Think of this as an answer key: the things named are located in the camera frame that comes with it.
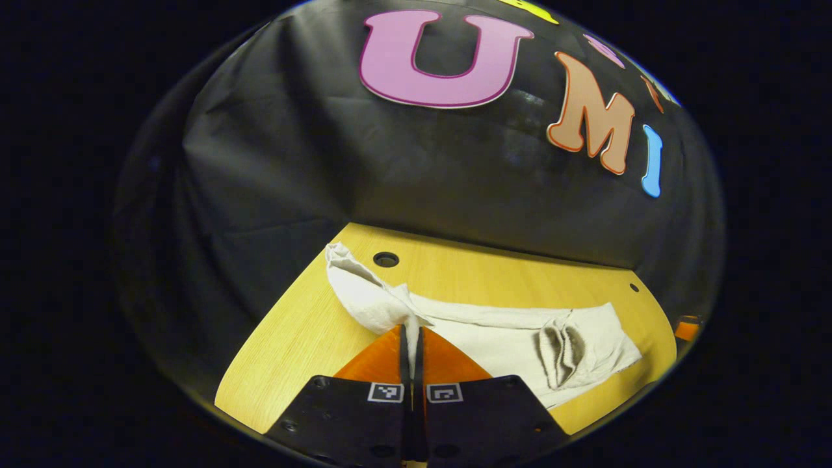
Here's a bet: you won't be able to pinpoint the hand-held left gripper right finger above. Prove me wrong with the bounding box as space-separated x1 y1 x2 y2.
414 327 570 465

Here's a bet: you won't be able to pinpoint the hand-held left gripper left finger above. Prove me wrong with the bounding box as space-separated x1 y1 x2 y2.
265 324 415 465

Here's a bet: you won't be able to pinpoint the black backdrop cloth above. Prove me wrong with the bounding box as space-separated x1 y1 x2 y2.
114 0 726 404

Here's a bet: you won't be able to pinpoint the cream white jeans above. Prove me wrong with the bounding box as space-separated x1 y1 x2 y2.
324 242 644 411

